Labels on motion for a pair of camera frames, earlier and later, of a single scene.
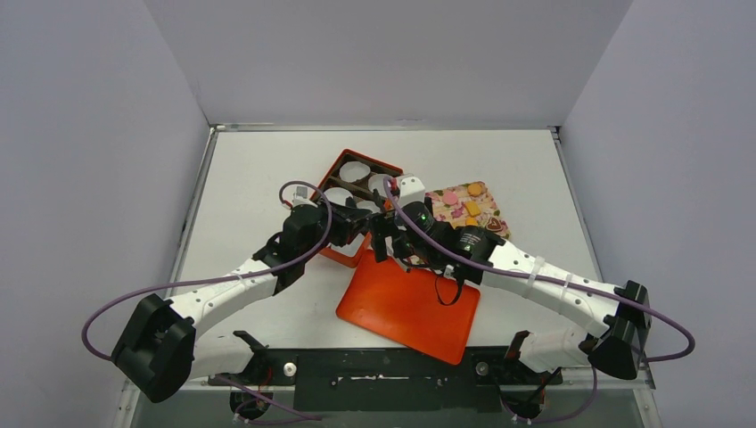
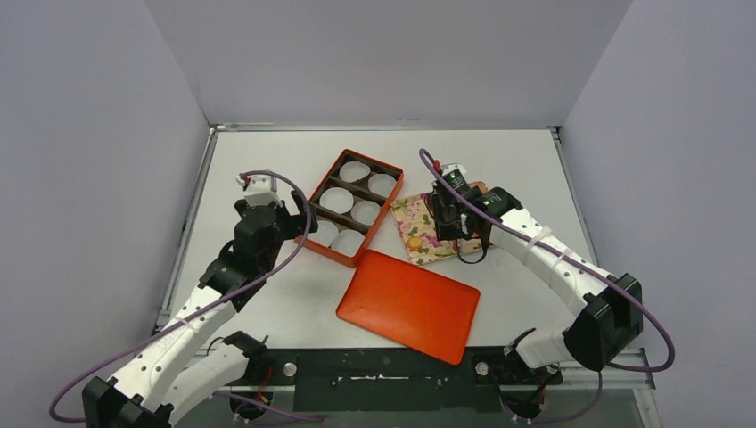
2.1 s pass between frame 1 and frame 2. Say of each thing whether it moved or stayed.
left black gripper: moved
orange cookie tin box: stayed
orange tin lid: stayed
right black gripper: moved
